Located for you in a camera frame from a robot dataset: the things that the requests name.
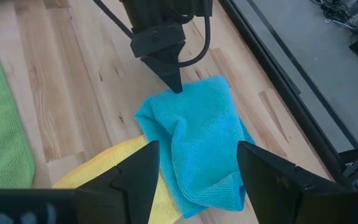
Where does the blue microfiber towel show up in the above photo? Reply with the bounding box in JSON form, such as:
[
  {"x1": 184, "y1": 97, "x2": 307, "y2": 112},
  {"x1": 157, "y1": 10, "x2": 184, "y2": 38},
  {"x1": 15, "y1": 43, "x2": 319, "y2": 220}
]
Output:
[{"x1": 134, "y1": 74, "x2": 256, "y2": 218}]

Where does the green microfiber towel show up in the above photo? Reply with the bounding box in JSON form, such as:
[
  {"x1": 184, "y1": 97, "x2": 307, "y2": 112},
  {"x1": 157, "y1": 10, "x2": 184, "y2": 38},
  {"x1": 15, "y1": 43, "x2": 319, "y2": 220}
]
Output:
[{"x1": 0, "y1": 20, "x2": 36, "y2": 189}]

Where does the black aluminium table frame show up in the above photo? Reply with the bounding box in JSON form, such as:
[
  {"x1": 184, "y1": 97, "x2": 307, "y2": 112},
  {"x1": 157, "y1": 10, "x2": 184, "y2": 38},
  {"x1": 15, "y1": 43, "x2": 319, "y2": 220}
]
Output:
[{"x1": 219, "y1": 0, "x2": 358, "y2": 191}]

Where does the black floor cable bundle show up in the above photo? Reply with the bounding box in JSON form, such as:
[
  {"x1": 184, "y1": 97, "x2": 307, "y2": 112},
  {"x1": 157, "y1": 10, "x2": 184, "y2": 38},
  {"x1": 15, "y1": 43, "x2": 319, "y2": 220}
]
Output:
[{"x1": 311, "y1": 0, "x2": 358, "y2": 35}]

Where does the yellow microfiber towel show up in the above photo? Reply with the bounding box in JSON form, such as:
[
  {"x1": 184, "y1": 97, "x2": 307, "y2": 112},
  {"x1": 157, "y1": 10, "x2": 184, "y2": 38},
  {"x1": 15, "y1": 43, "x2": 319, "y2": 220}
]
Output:
[{"x1": 53, "y1": 135, "x2": 183, "y2": 224}]

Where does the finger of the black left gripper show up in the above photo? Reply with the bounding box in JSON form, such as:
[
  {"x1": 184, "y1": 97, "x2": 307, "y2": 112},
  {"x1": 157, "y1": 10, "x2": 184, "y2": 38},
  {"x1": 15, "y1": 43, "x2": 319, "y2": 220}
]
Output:
[
  {"x1": 166, "y1": 43, "x2": 186, "y2": 94},
  {"x1": 141, "y1": 51, "x2": 175, "y2": 93}
]

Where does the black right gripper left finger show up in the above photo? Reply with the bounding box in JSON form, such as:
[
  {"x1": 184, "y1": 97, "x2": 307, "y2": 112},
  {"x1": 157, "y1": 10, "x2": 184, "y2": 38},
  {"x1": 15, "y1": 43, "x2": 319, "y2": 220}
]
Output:
[{"x1": 76, "y1": 140, "x2": 161, "y2": 224}]

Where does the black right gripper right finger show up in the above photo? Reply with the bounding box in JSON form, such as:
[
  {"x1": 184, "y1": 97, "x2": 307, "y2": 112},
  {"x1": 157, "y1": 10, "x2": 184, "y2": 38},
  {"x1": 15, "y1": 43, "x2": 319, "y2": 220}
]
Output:
[{"x1": 237, "y1": 140, "x2": 347, "y2": 224}]

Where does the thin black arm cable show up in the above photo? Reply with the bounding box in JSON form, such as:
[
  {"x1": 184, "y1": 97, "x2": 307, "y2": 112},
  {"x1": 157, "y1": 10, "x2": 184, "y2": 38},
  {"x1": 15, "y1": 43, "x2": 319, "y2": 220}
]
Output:
[{"x1": 92, "y1": 0, "x2": 135, "y2": 40}]

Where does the black left camera cable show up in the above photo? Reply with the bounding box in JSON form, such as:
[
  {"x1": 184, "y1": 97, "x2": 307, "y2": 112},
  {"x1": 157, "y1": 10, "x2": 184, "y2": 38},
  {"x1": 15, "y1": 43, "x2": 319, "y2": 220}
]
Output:
[{"x1": 178, "y1": 0, "x2": 213, "y2": 68}]

